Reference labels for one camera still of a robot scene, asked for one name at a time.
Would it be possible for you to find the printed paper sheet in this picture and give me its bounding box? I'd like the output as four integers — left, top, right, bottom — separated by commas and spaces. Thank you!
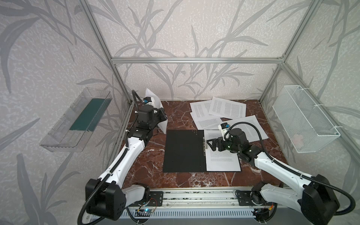
190, 100, 212, 121
226, 115, 269, 143
145, 88, 168, 134
190, 112, 223, 130
209, 97, 246, 119
204, 130, 241, 172

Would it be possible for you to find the metal folder clip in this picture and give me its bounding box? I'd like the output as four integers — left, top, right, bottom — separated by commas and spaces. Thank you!
202, 137, 207, 157

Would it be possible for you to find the white black file folder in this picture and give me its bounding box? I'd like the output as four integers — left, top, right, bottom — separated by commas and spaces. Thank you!
163, 130, 208, 173

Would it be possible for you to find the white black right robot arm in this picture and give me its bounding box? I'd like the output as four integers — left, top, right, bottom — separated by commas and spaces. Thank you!
206, 128, 340, 225

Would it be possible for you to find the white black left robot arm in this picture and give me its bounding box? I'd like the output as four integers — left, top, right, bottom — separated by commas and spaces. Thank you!
77, 103, 167, 225

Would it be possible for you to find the green circuit board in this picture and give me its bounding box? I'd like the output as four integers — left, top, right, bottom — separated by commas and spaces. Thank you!
135, 208, 156, 217

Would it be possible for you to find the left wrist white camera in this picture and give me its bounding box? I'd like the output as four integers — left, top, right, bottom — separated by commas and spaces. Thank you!
143, 97, 154, 107

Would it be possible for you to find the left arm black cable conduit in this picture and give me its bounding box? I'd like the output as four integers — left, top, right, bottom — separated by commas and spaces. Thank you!
77, 89, 144, 225

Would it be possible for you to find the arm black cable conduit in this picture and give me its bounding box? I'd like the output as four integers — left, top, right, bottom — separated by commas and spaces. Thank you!
77, 89, 144, 225
223, 121, 356, 217

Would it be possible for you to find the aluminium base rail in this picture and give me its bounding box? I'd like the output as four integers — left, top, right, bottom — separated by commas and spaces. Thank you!
81, 187, 282, 210

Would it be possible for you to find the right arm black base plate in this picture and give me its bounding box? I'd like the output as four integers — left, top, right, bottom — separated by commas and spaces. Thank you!
235, 190, 273, 207

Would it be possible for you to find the aluminium cage frame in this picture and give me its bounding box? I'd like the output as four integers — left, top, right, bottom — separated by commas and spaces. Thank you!
78, 0, 360, 192

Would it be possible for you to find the white wire mesh basket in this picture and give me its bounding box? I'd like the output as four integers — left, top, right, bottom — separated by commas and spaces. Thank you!
273, 85, 340, 153

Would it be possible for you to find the clear plastic wall tray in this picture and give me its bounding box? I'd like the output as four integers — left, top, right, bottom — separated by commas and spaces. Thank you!
40, 88, 113, 152

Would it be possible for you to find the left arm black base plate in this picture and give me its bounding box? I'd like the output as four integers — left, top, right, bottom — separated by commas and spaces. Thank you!
140, 191, 164, 207

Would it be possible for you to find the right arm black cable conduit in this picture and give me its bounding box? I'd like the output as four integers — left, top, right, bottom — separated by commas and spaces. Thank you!
223, 121, 356, 217

